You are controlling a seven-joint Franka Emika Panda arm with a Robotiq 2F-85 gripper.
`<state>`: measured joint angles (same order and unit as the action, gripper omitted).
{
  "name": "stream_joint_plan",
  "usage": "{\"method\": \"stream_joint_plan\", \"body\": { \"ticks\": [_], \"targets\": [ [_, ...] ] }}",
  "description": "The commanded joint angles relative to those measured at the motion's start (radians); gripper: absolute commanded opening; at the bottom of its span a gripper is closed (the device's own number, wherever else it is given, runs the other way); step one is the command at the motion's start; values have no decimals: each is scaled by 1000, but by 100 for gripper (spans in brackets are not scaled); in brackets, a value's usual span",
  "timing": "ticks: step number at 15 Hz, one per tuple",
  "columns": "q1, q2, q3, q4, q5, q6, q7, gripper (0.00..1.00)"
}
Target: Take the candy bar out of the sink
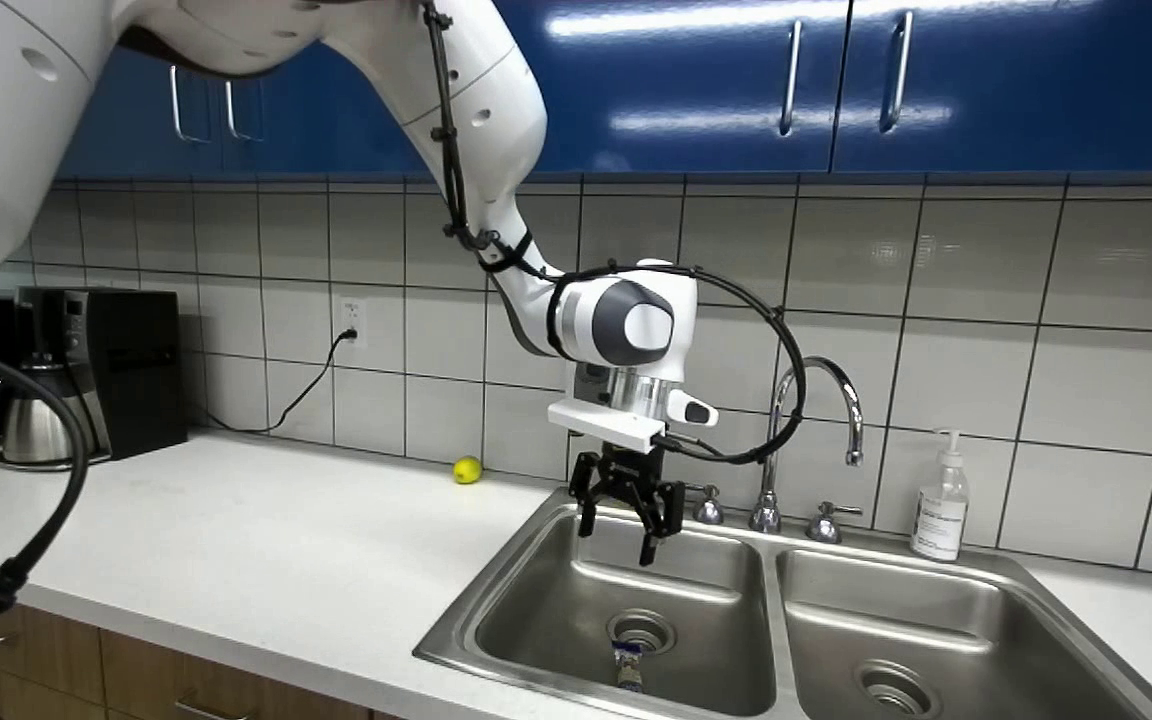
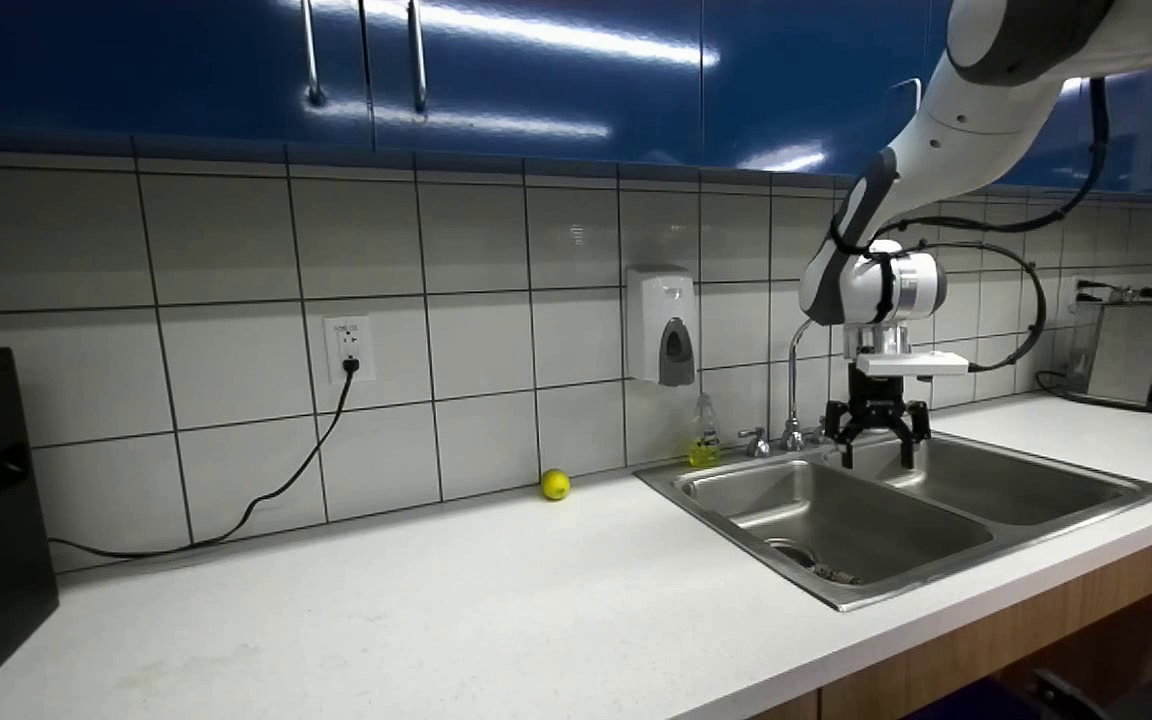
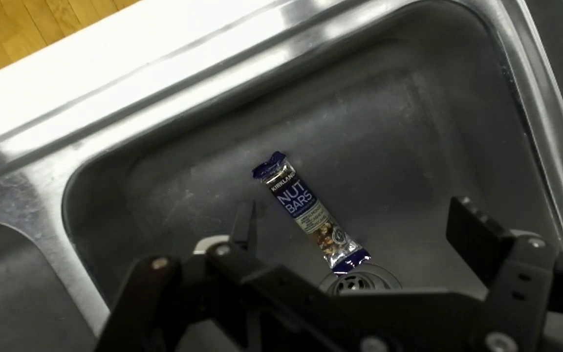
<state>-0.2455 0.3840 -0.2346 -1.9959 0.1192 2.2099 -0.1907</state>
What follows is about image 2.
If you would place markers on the yellow ball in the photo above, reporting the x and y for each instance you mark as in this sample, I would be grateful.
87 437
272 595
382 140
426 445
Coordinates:
555 484

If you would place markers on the white wall outlet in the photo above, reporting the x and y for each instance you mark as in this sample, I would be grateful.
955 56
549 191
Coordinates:
349 341

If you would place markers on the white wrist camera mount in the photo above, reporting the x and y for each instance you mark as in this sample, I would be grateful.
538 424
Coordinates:
909 360

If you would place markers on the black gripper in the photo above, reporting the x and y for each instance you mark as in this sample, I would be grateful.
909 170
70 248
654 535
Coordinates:
887 393

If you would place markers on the chrome gooseneck faucet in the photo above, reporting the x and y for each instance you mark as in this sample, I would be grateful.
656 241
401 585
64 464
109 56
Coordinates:
795 385

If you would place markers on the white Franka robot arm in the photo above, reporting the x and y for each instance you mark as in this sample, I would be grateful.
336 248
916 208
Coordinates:
978 123

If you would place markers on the white wall soap dispenser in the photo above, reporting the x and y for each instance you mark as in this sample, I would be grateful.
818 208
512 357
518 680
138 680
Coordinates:
663 325

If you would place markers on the grey countertop appliance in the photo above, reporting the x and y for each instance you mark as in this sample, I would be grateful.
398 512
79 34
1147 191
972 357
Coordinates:
1131 341

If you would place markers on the stainless steel double sink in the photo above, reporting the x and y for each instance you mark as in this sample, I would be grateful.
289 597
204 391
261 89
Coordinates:
871 521

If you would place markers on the wooden base cabinet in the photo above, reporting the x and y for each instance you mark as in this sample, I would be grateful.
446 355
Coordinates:
1003 625

